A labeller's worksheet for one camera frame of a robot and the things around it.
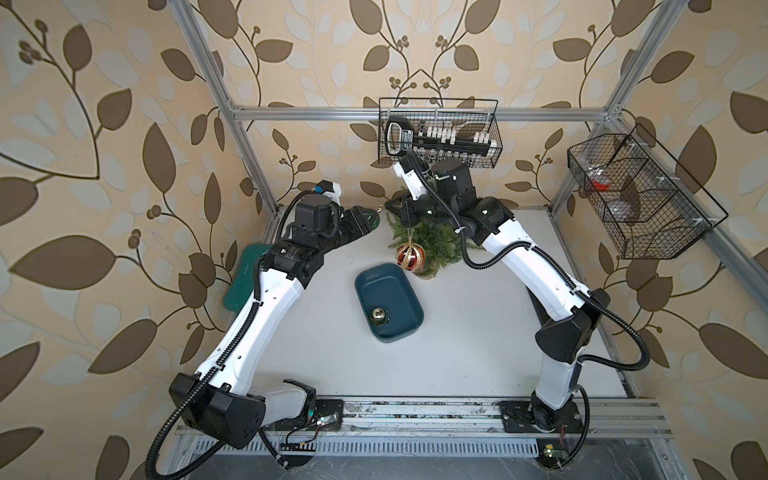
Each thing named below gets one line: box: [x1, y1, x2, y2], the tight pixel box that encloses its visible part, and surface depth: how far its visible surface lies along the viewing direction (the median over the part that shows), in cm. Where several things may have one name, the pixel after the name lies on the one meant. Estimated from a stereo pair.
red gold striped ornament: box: [395, 242, 426, 272], surface depth 73 cm
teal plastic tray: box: [354, 262, 425, 343], surface depth 96 cm
